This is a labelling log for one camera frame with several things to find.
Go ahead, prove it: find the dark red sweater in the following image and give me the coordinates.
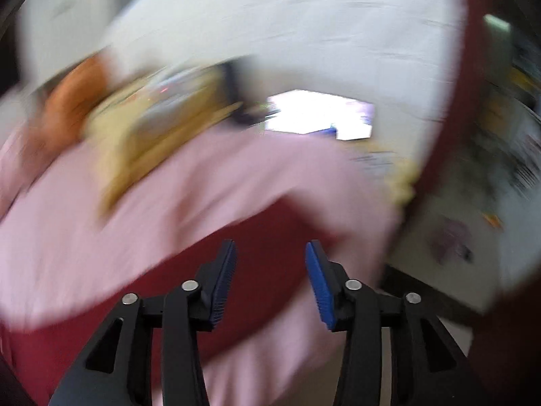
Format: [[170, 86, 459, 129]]
[[0, 197, 351, 406]]

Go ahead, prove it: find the white quilted mattress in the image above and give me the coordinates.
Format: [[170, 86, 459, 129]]
[[19, 0, 468, 136]]

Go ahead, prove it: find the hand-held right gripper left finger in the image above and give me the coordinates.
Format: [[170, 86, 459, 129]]
[[48, 239, 237, 406]]

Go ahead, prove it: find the yellow cloth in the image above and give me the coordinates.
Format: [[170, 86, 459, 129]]
[[85, 68, 239, 216]]

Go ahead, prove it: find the pink bed sheet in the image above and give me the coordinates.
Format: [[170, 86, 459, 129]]
[[0, 89, 402, 406]]

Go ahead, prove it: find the bright window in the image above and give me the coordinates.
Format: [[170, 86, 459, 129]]
[[265, 89, 376, 140]]

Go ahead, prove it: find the orange pillow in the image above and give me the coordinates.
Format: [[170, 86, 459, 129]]
[[44, 57, 111, 144]]

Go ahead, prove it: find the black flat object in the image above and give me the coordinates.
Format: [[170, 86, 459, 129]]
[[223, 61, 254, 124]]

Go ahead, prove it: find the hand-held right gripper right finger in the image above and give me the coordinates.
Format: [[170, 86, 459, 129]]
[[305, 240, 493, 406]]

